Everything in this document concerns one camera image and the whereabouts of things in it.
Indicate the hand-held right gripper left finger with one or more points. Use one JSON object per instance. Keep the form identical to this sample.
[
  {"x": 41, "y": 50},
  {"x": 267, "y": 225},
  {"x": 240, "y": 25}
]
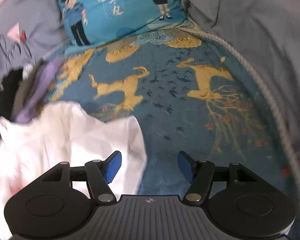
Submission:
[{"x": 113, "y": 166}]

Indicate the folded black sweater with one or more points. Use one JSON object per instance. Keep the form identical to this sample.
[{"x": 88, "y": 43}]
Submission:
[{"x": 7, "y": 87}]

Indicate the grey duvet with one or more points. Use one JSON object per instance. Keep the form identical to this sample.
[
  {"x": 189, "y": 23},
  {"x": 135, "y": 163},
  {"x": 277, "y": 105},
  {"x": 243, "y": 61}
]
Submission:
[{"x": 252, "y": 30}]

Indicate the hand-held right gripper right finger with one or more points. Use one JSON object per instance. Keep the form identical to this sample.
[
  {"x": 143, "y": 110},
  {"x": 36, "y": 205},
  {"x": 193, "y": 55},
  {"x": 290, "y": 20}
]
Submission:
[{"x": 186, "y": 166}]

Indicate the white printed t-shirt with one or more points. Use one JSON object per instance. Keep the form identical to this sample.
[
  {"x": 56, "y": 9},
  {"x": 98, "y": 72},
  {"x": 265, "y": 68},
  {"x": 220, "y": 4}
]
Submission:
[{"x": 52, "y": 142}]

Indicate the blue cartoon cushion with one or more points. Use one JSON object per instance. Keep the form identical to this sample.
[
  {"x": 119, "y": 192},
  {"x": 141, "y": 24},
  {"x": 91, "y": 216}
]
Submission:
[{"x": 120, "y": 10}]

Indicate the blue floral quilt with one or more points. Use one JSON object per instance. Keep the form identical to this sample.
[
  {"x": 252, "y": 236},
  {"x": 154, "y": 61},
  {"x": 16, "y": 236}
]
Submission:
[{"x": 165, "y": 110}]

